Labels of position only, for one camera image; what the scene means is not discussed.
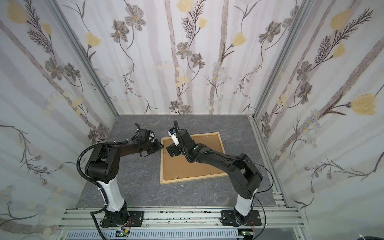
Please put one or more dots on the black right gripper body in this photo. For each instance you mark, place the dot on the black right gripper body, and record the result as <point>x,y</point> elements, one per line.
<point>175,148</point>

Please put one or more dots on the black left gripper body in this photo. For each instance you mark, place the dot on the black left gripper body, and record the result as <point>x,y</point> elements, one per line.
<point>152,146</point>

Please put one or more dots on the brown wooden backing board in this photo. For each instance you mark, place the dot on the brown wooden backing board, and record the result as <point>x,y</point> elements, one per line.
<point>180,168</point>

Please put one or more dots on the light wooden picture frame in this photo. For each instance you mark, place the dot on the light wooden picture frame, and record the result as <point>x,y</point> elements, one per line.
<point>162,174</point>

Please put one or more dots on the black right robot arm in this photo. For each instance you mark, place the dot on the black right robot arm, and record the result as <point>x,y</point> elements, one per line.
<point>243,173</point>

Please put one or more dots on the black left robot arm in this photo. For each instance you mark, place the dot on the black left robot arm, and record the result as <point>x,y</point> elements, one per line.
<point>103,165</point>

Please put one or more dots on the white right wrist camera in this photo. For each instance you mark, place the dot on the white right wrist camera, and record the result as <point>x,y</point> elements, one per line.
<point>173,133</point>

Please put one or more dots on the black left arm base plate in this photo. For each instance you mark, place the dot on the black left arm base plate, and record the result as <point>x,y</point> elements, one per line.
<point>136,218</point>

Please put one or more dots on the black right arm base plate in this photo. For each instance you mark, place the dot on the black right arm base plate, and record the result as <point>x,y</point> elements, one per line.
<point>234,219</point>

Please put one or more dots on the aluminium corner post left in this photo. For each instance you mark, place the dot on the aluminium corner post left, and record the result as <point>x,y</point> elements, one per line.
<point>81,53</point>

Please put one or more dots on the aluminium corner post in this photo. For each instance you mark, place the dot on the aluminium corner post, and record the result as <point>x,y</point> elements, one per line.
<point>283,53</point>
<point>81,53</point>

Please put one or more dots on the white slotted cable duct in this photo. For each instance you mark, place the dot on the white slotted cable duct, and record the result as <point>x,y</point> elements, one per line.
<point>173,234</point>

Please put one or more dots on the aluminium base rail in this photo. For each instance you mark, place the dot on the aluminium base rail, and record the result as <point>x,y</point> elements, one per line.
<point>278,223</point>

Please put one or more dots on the aluminium corner post right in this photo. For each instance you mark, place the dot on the aluminium corner post right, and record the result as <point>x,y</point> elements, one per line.
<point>283,53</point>

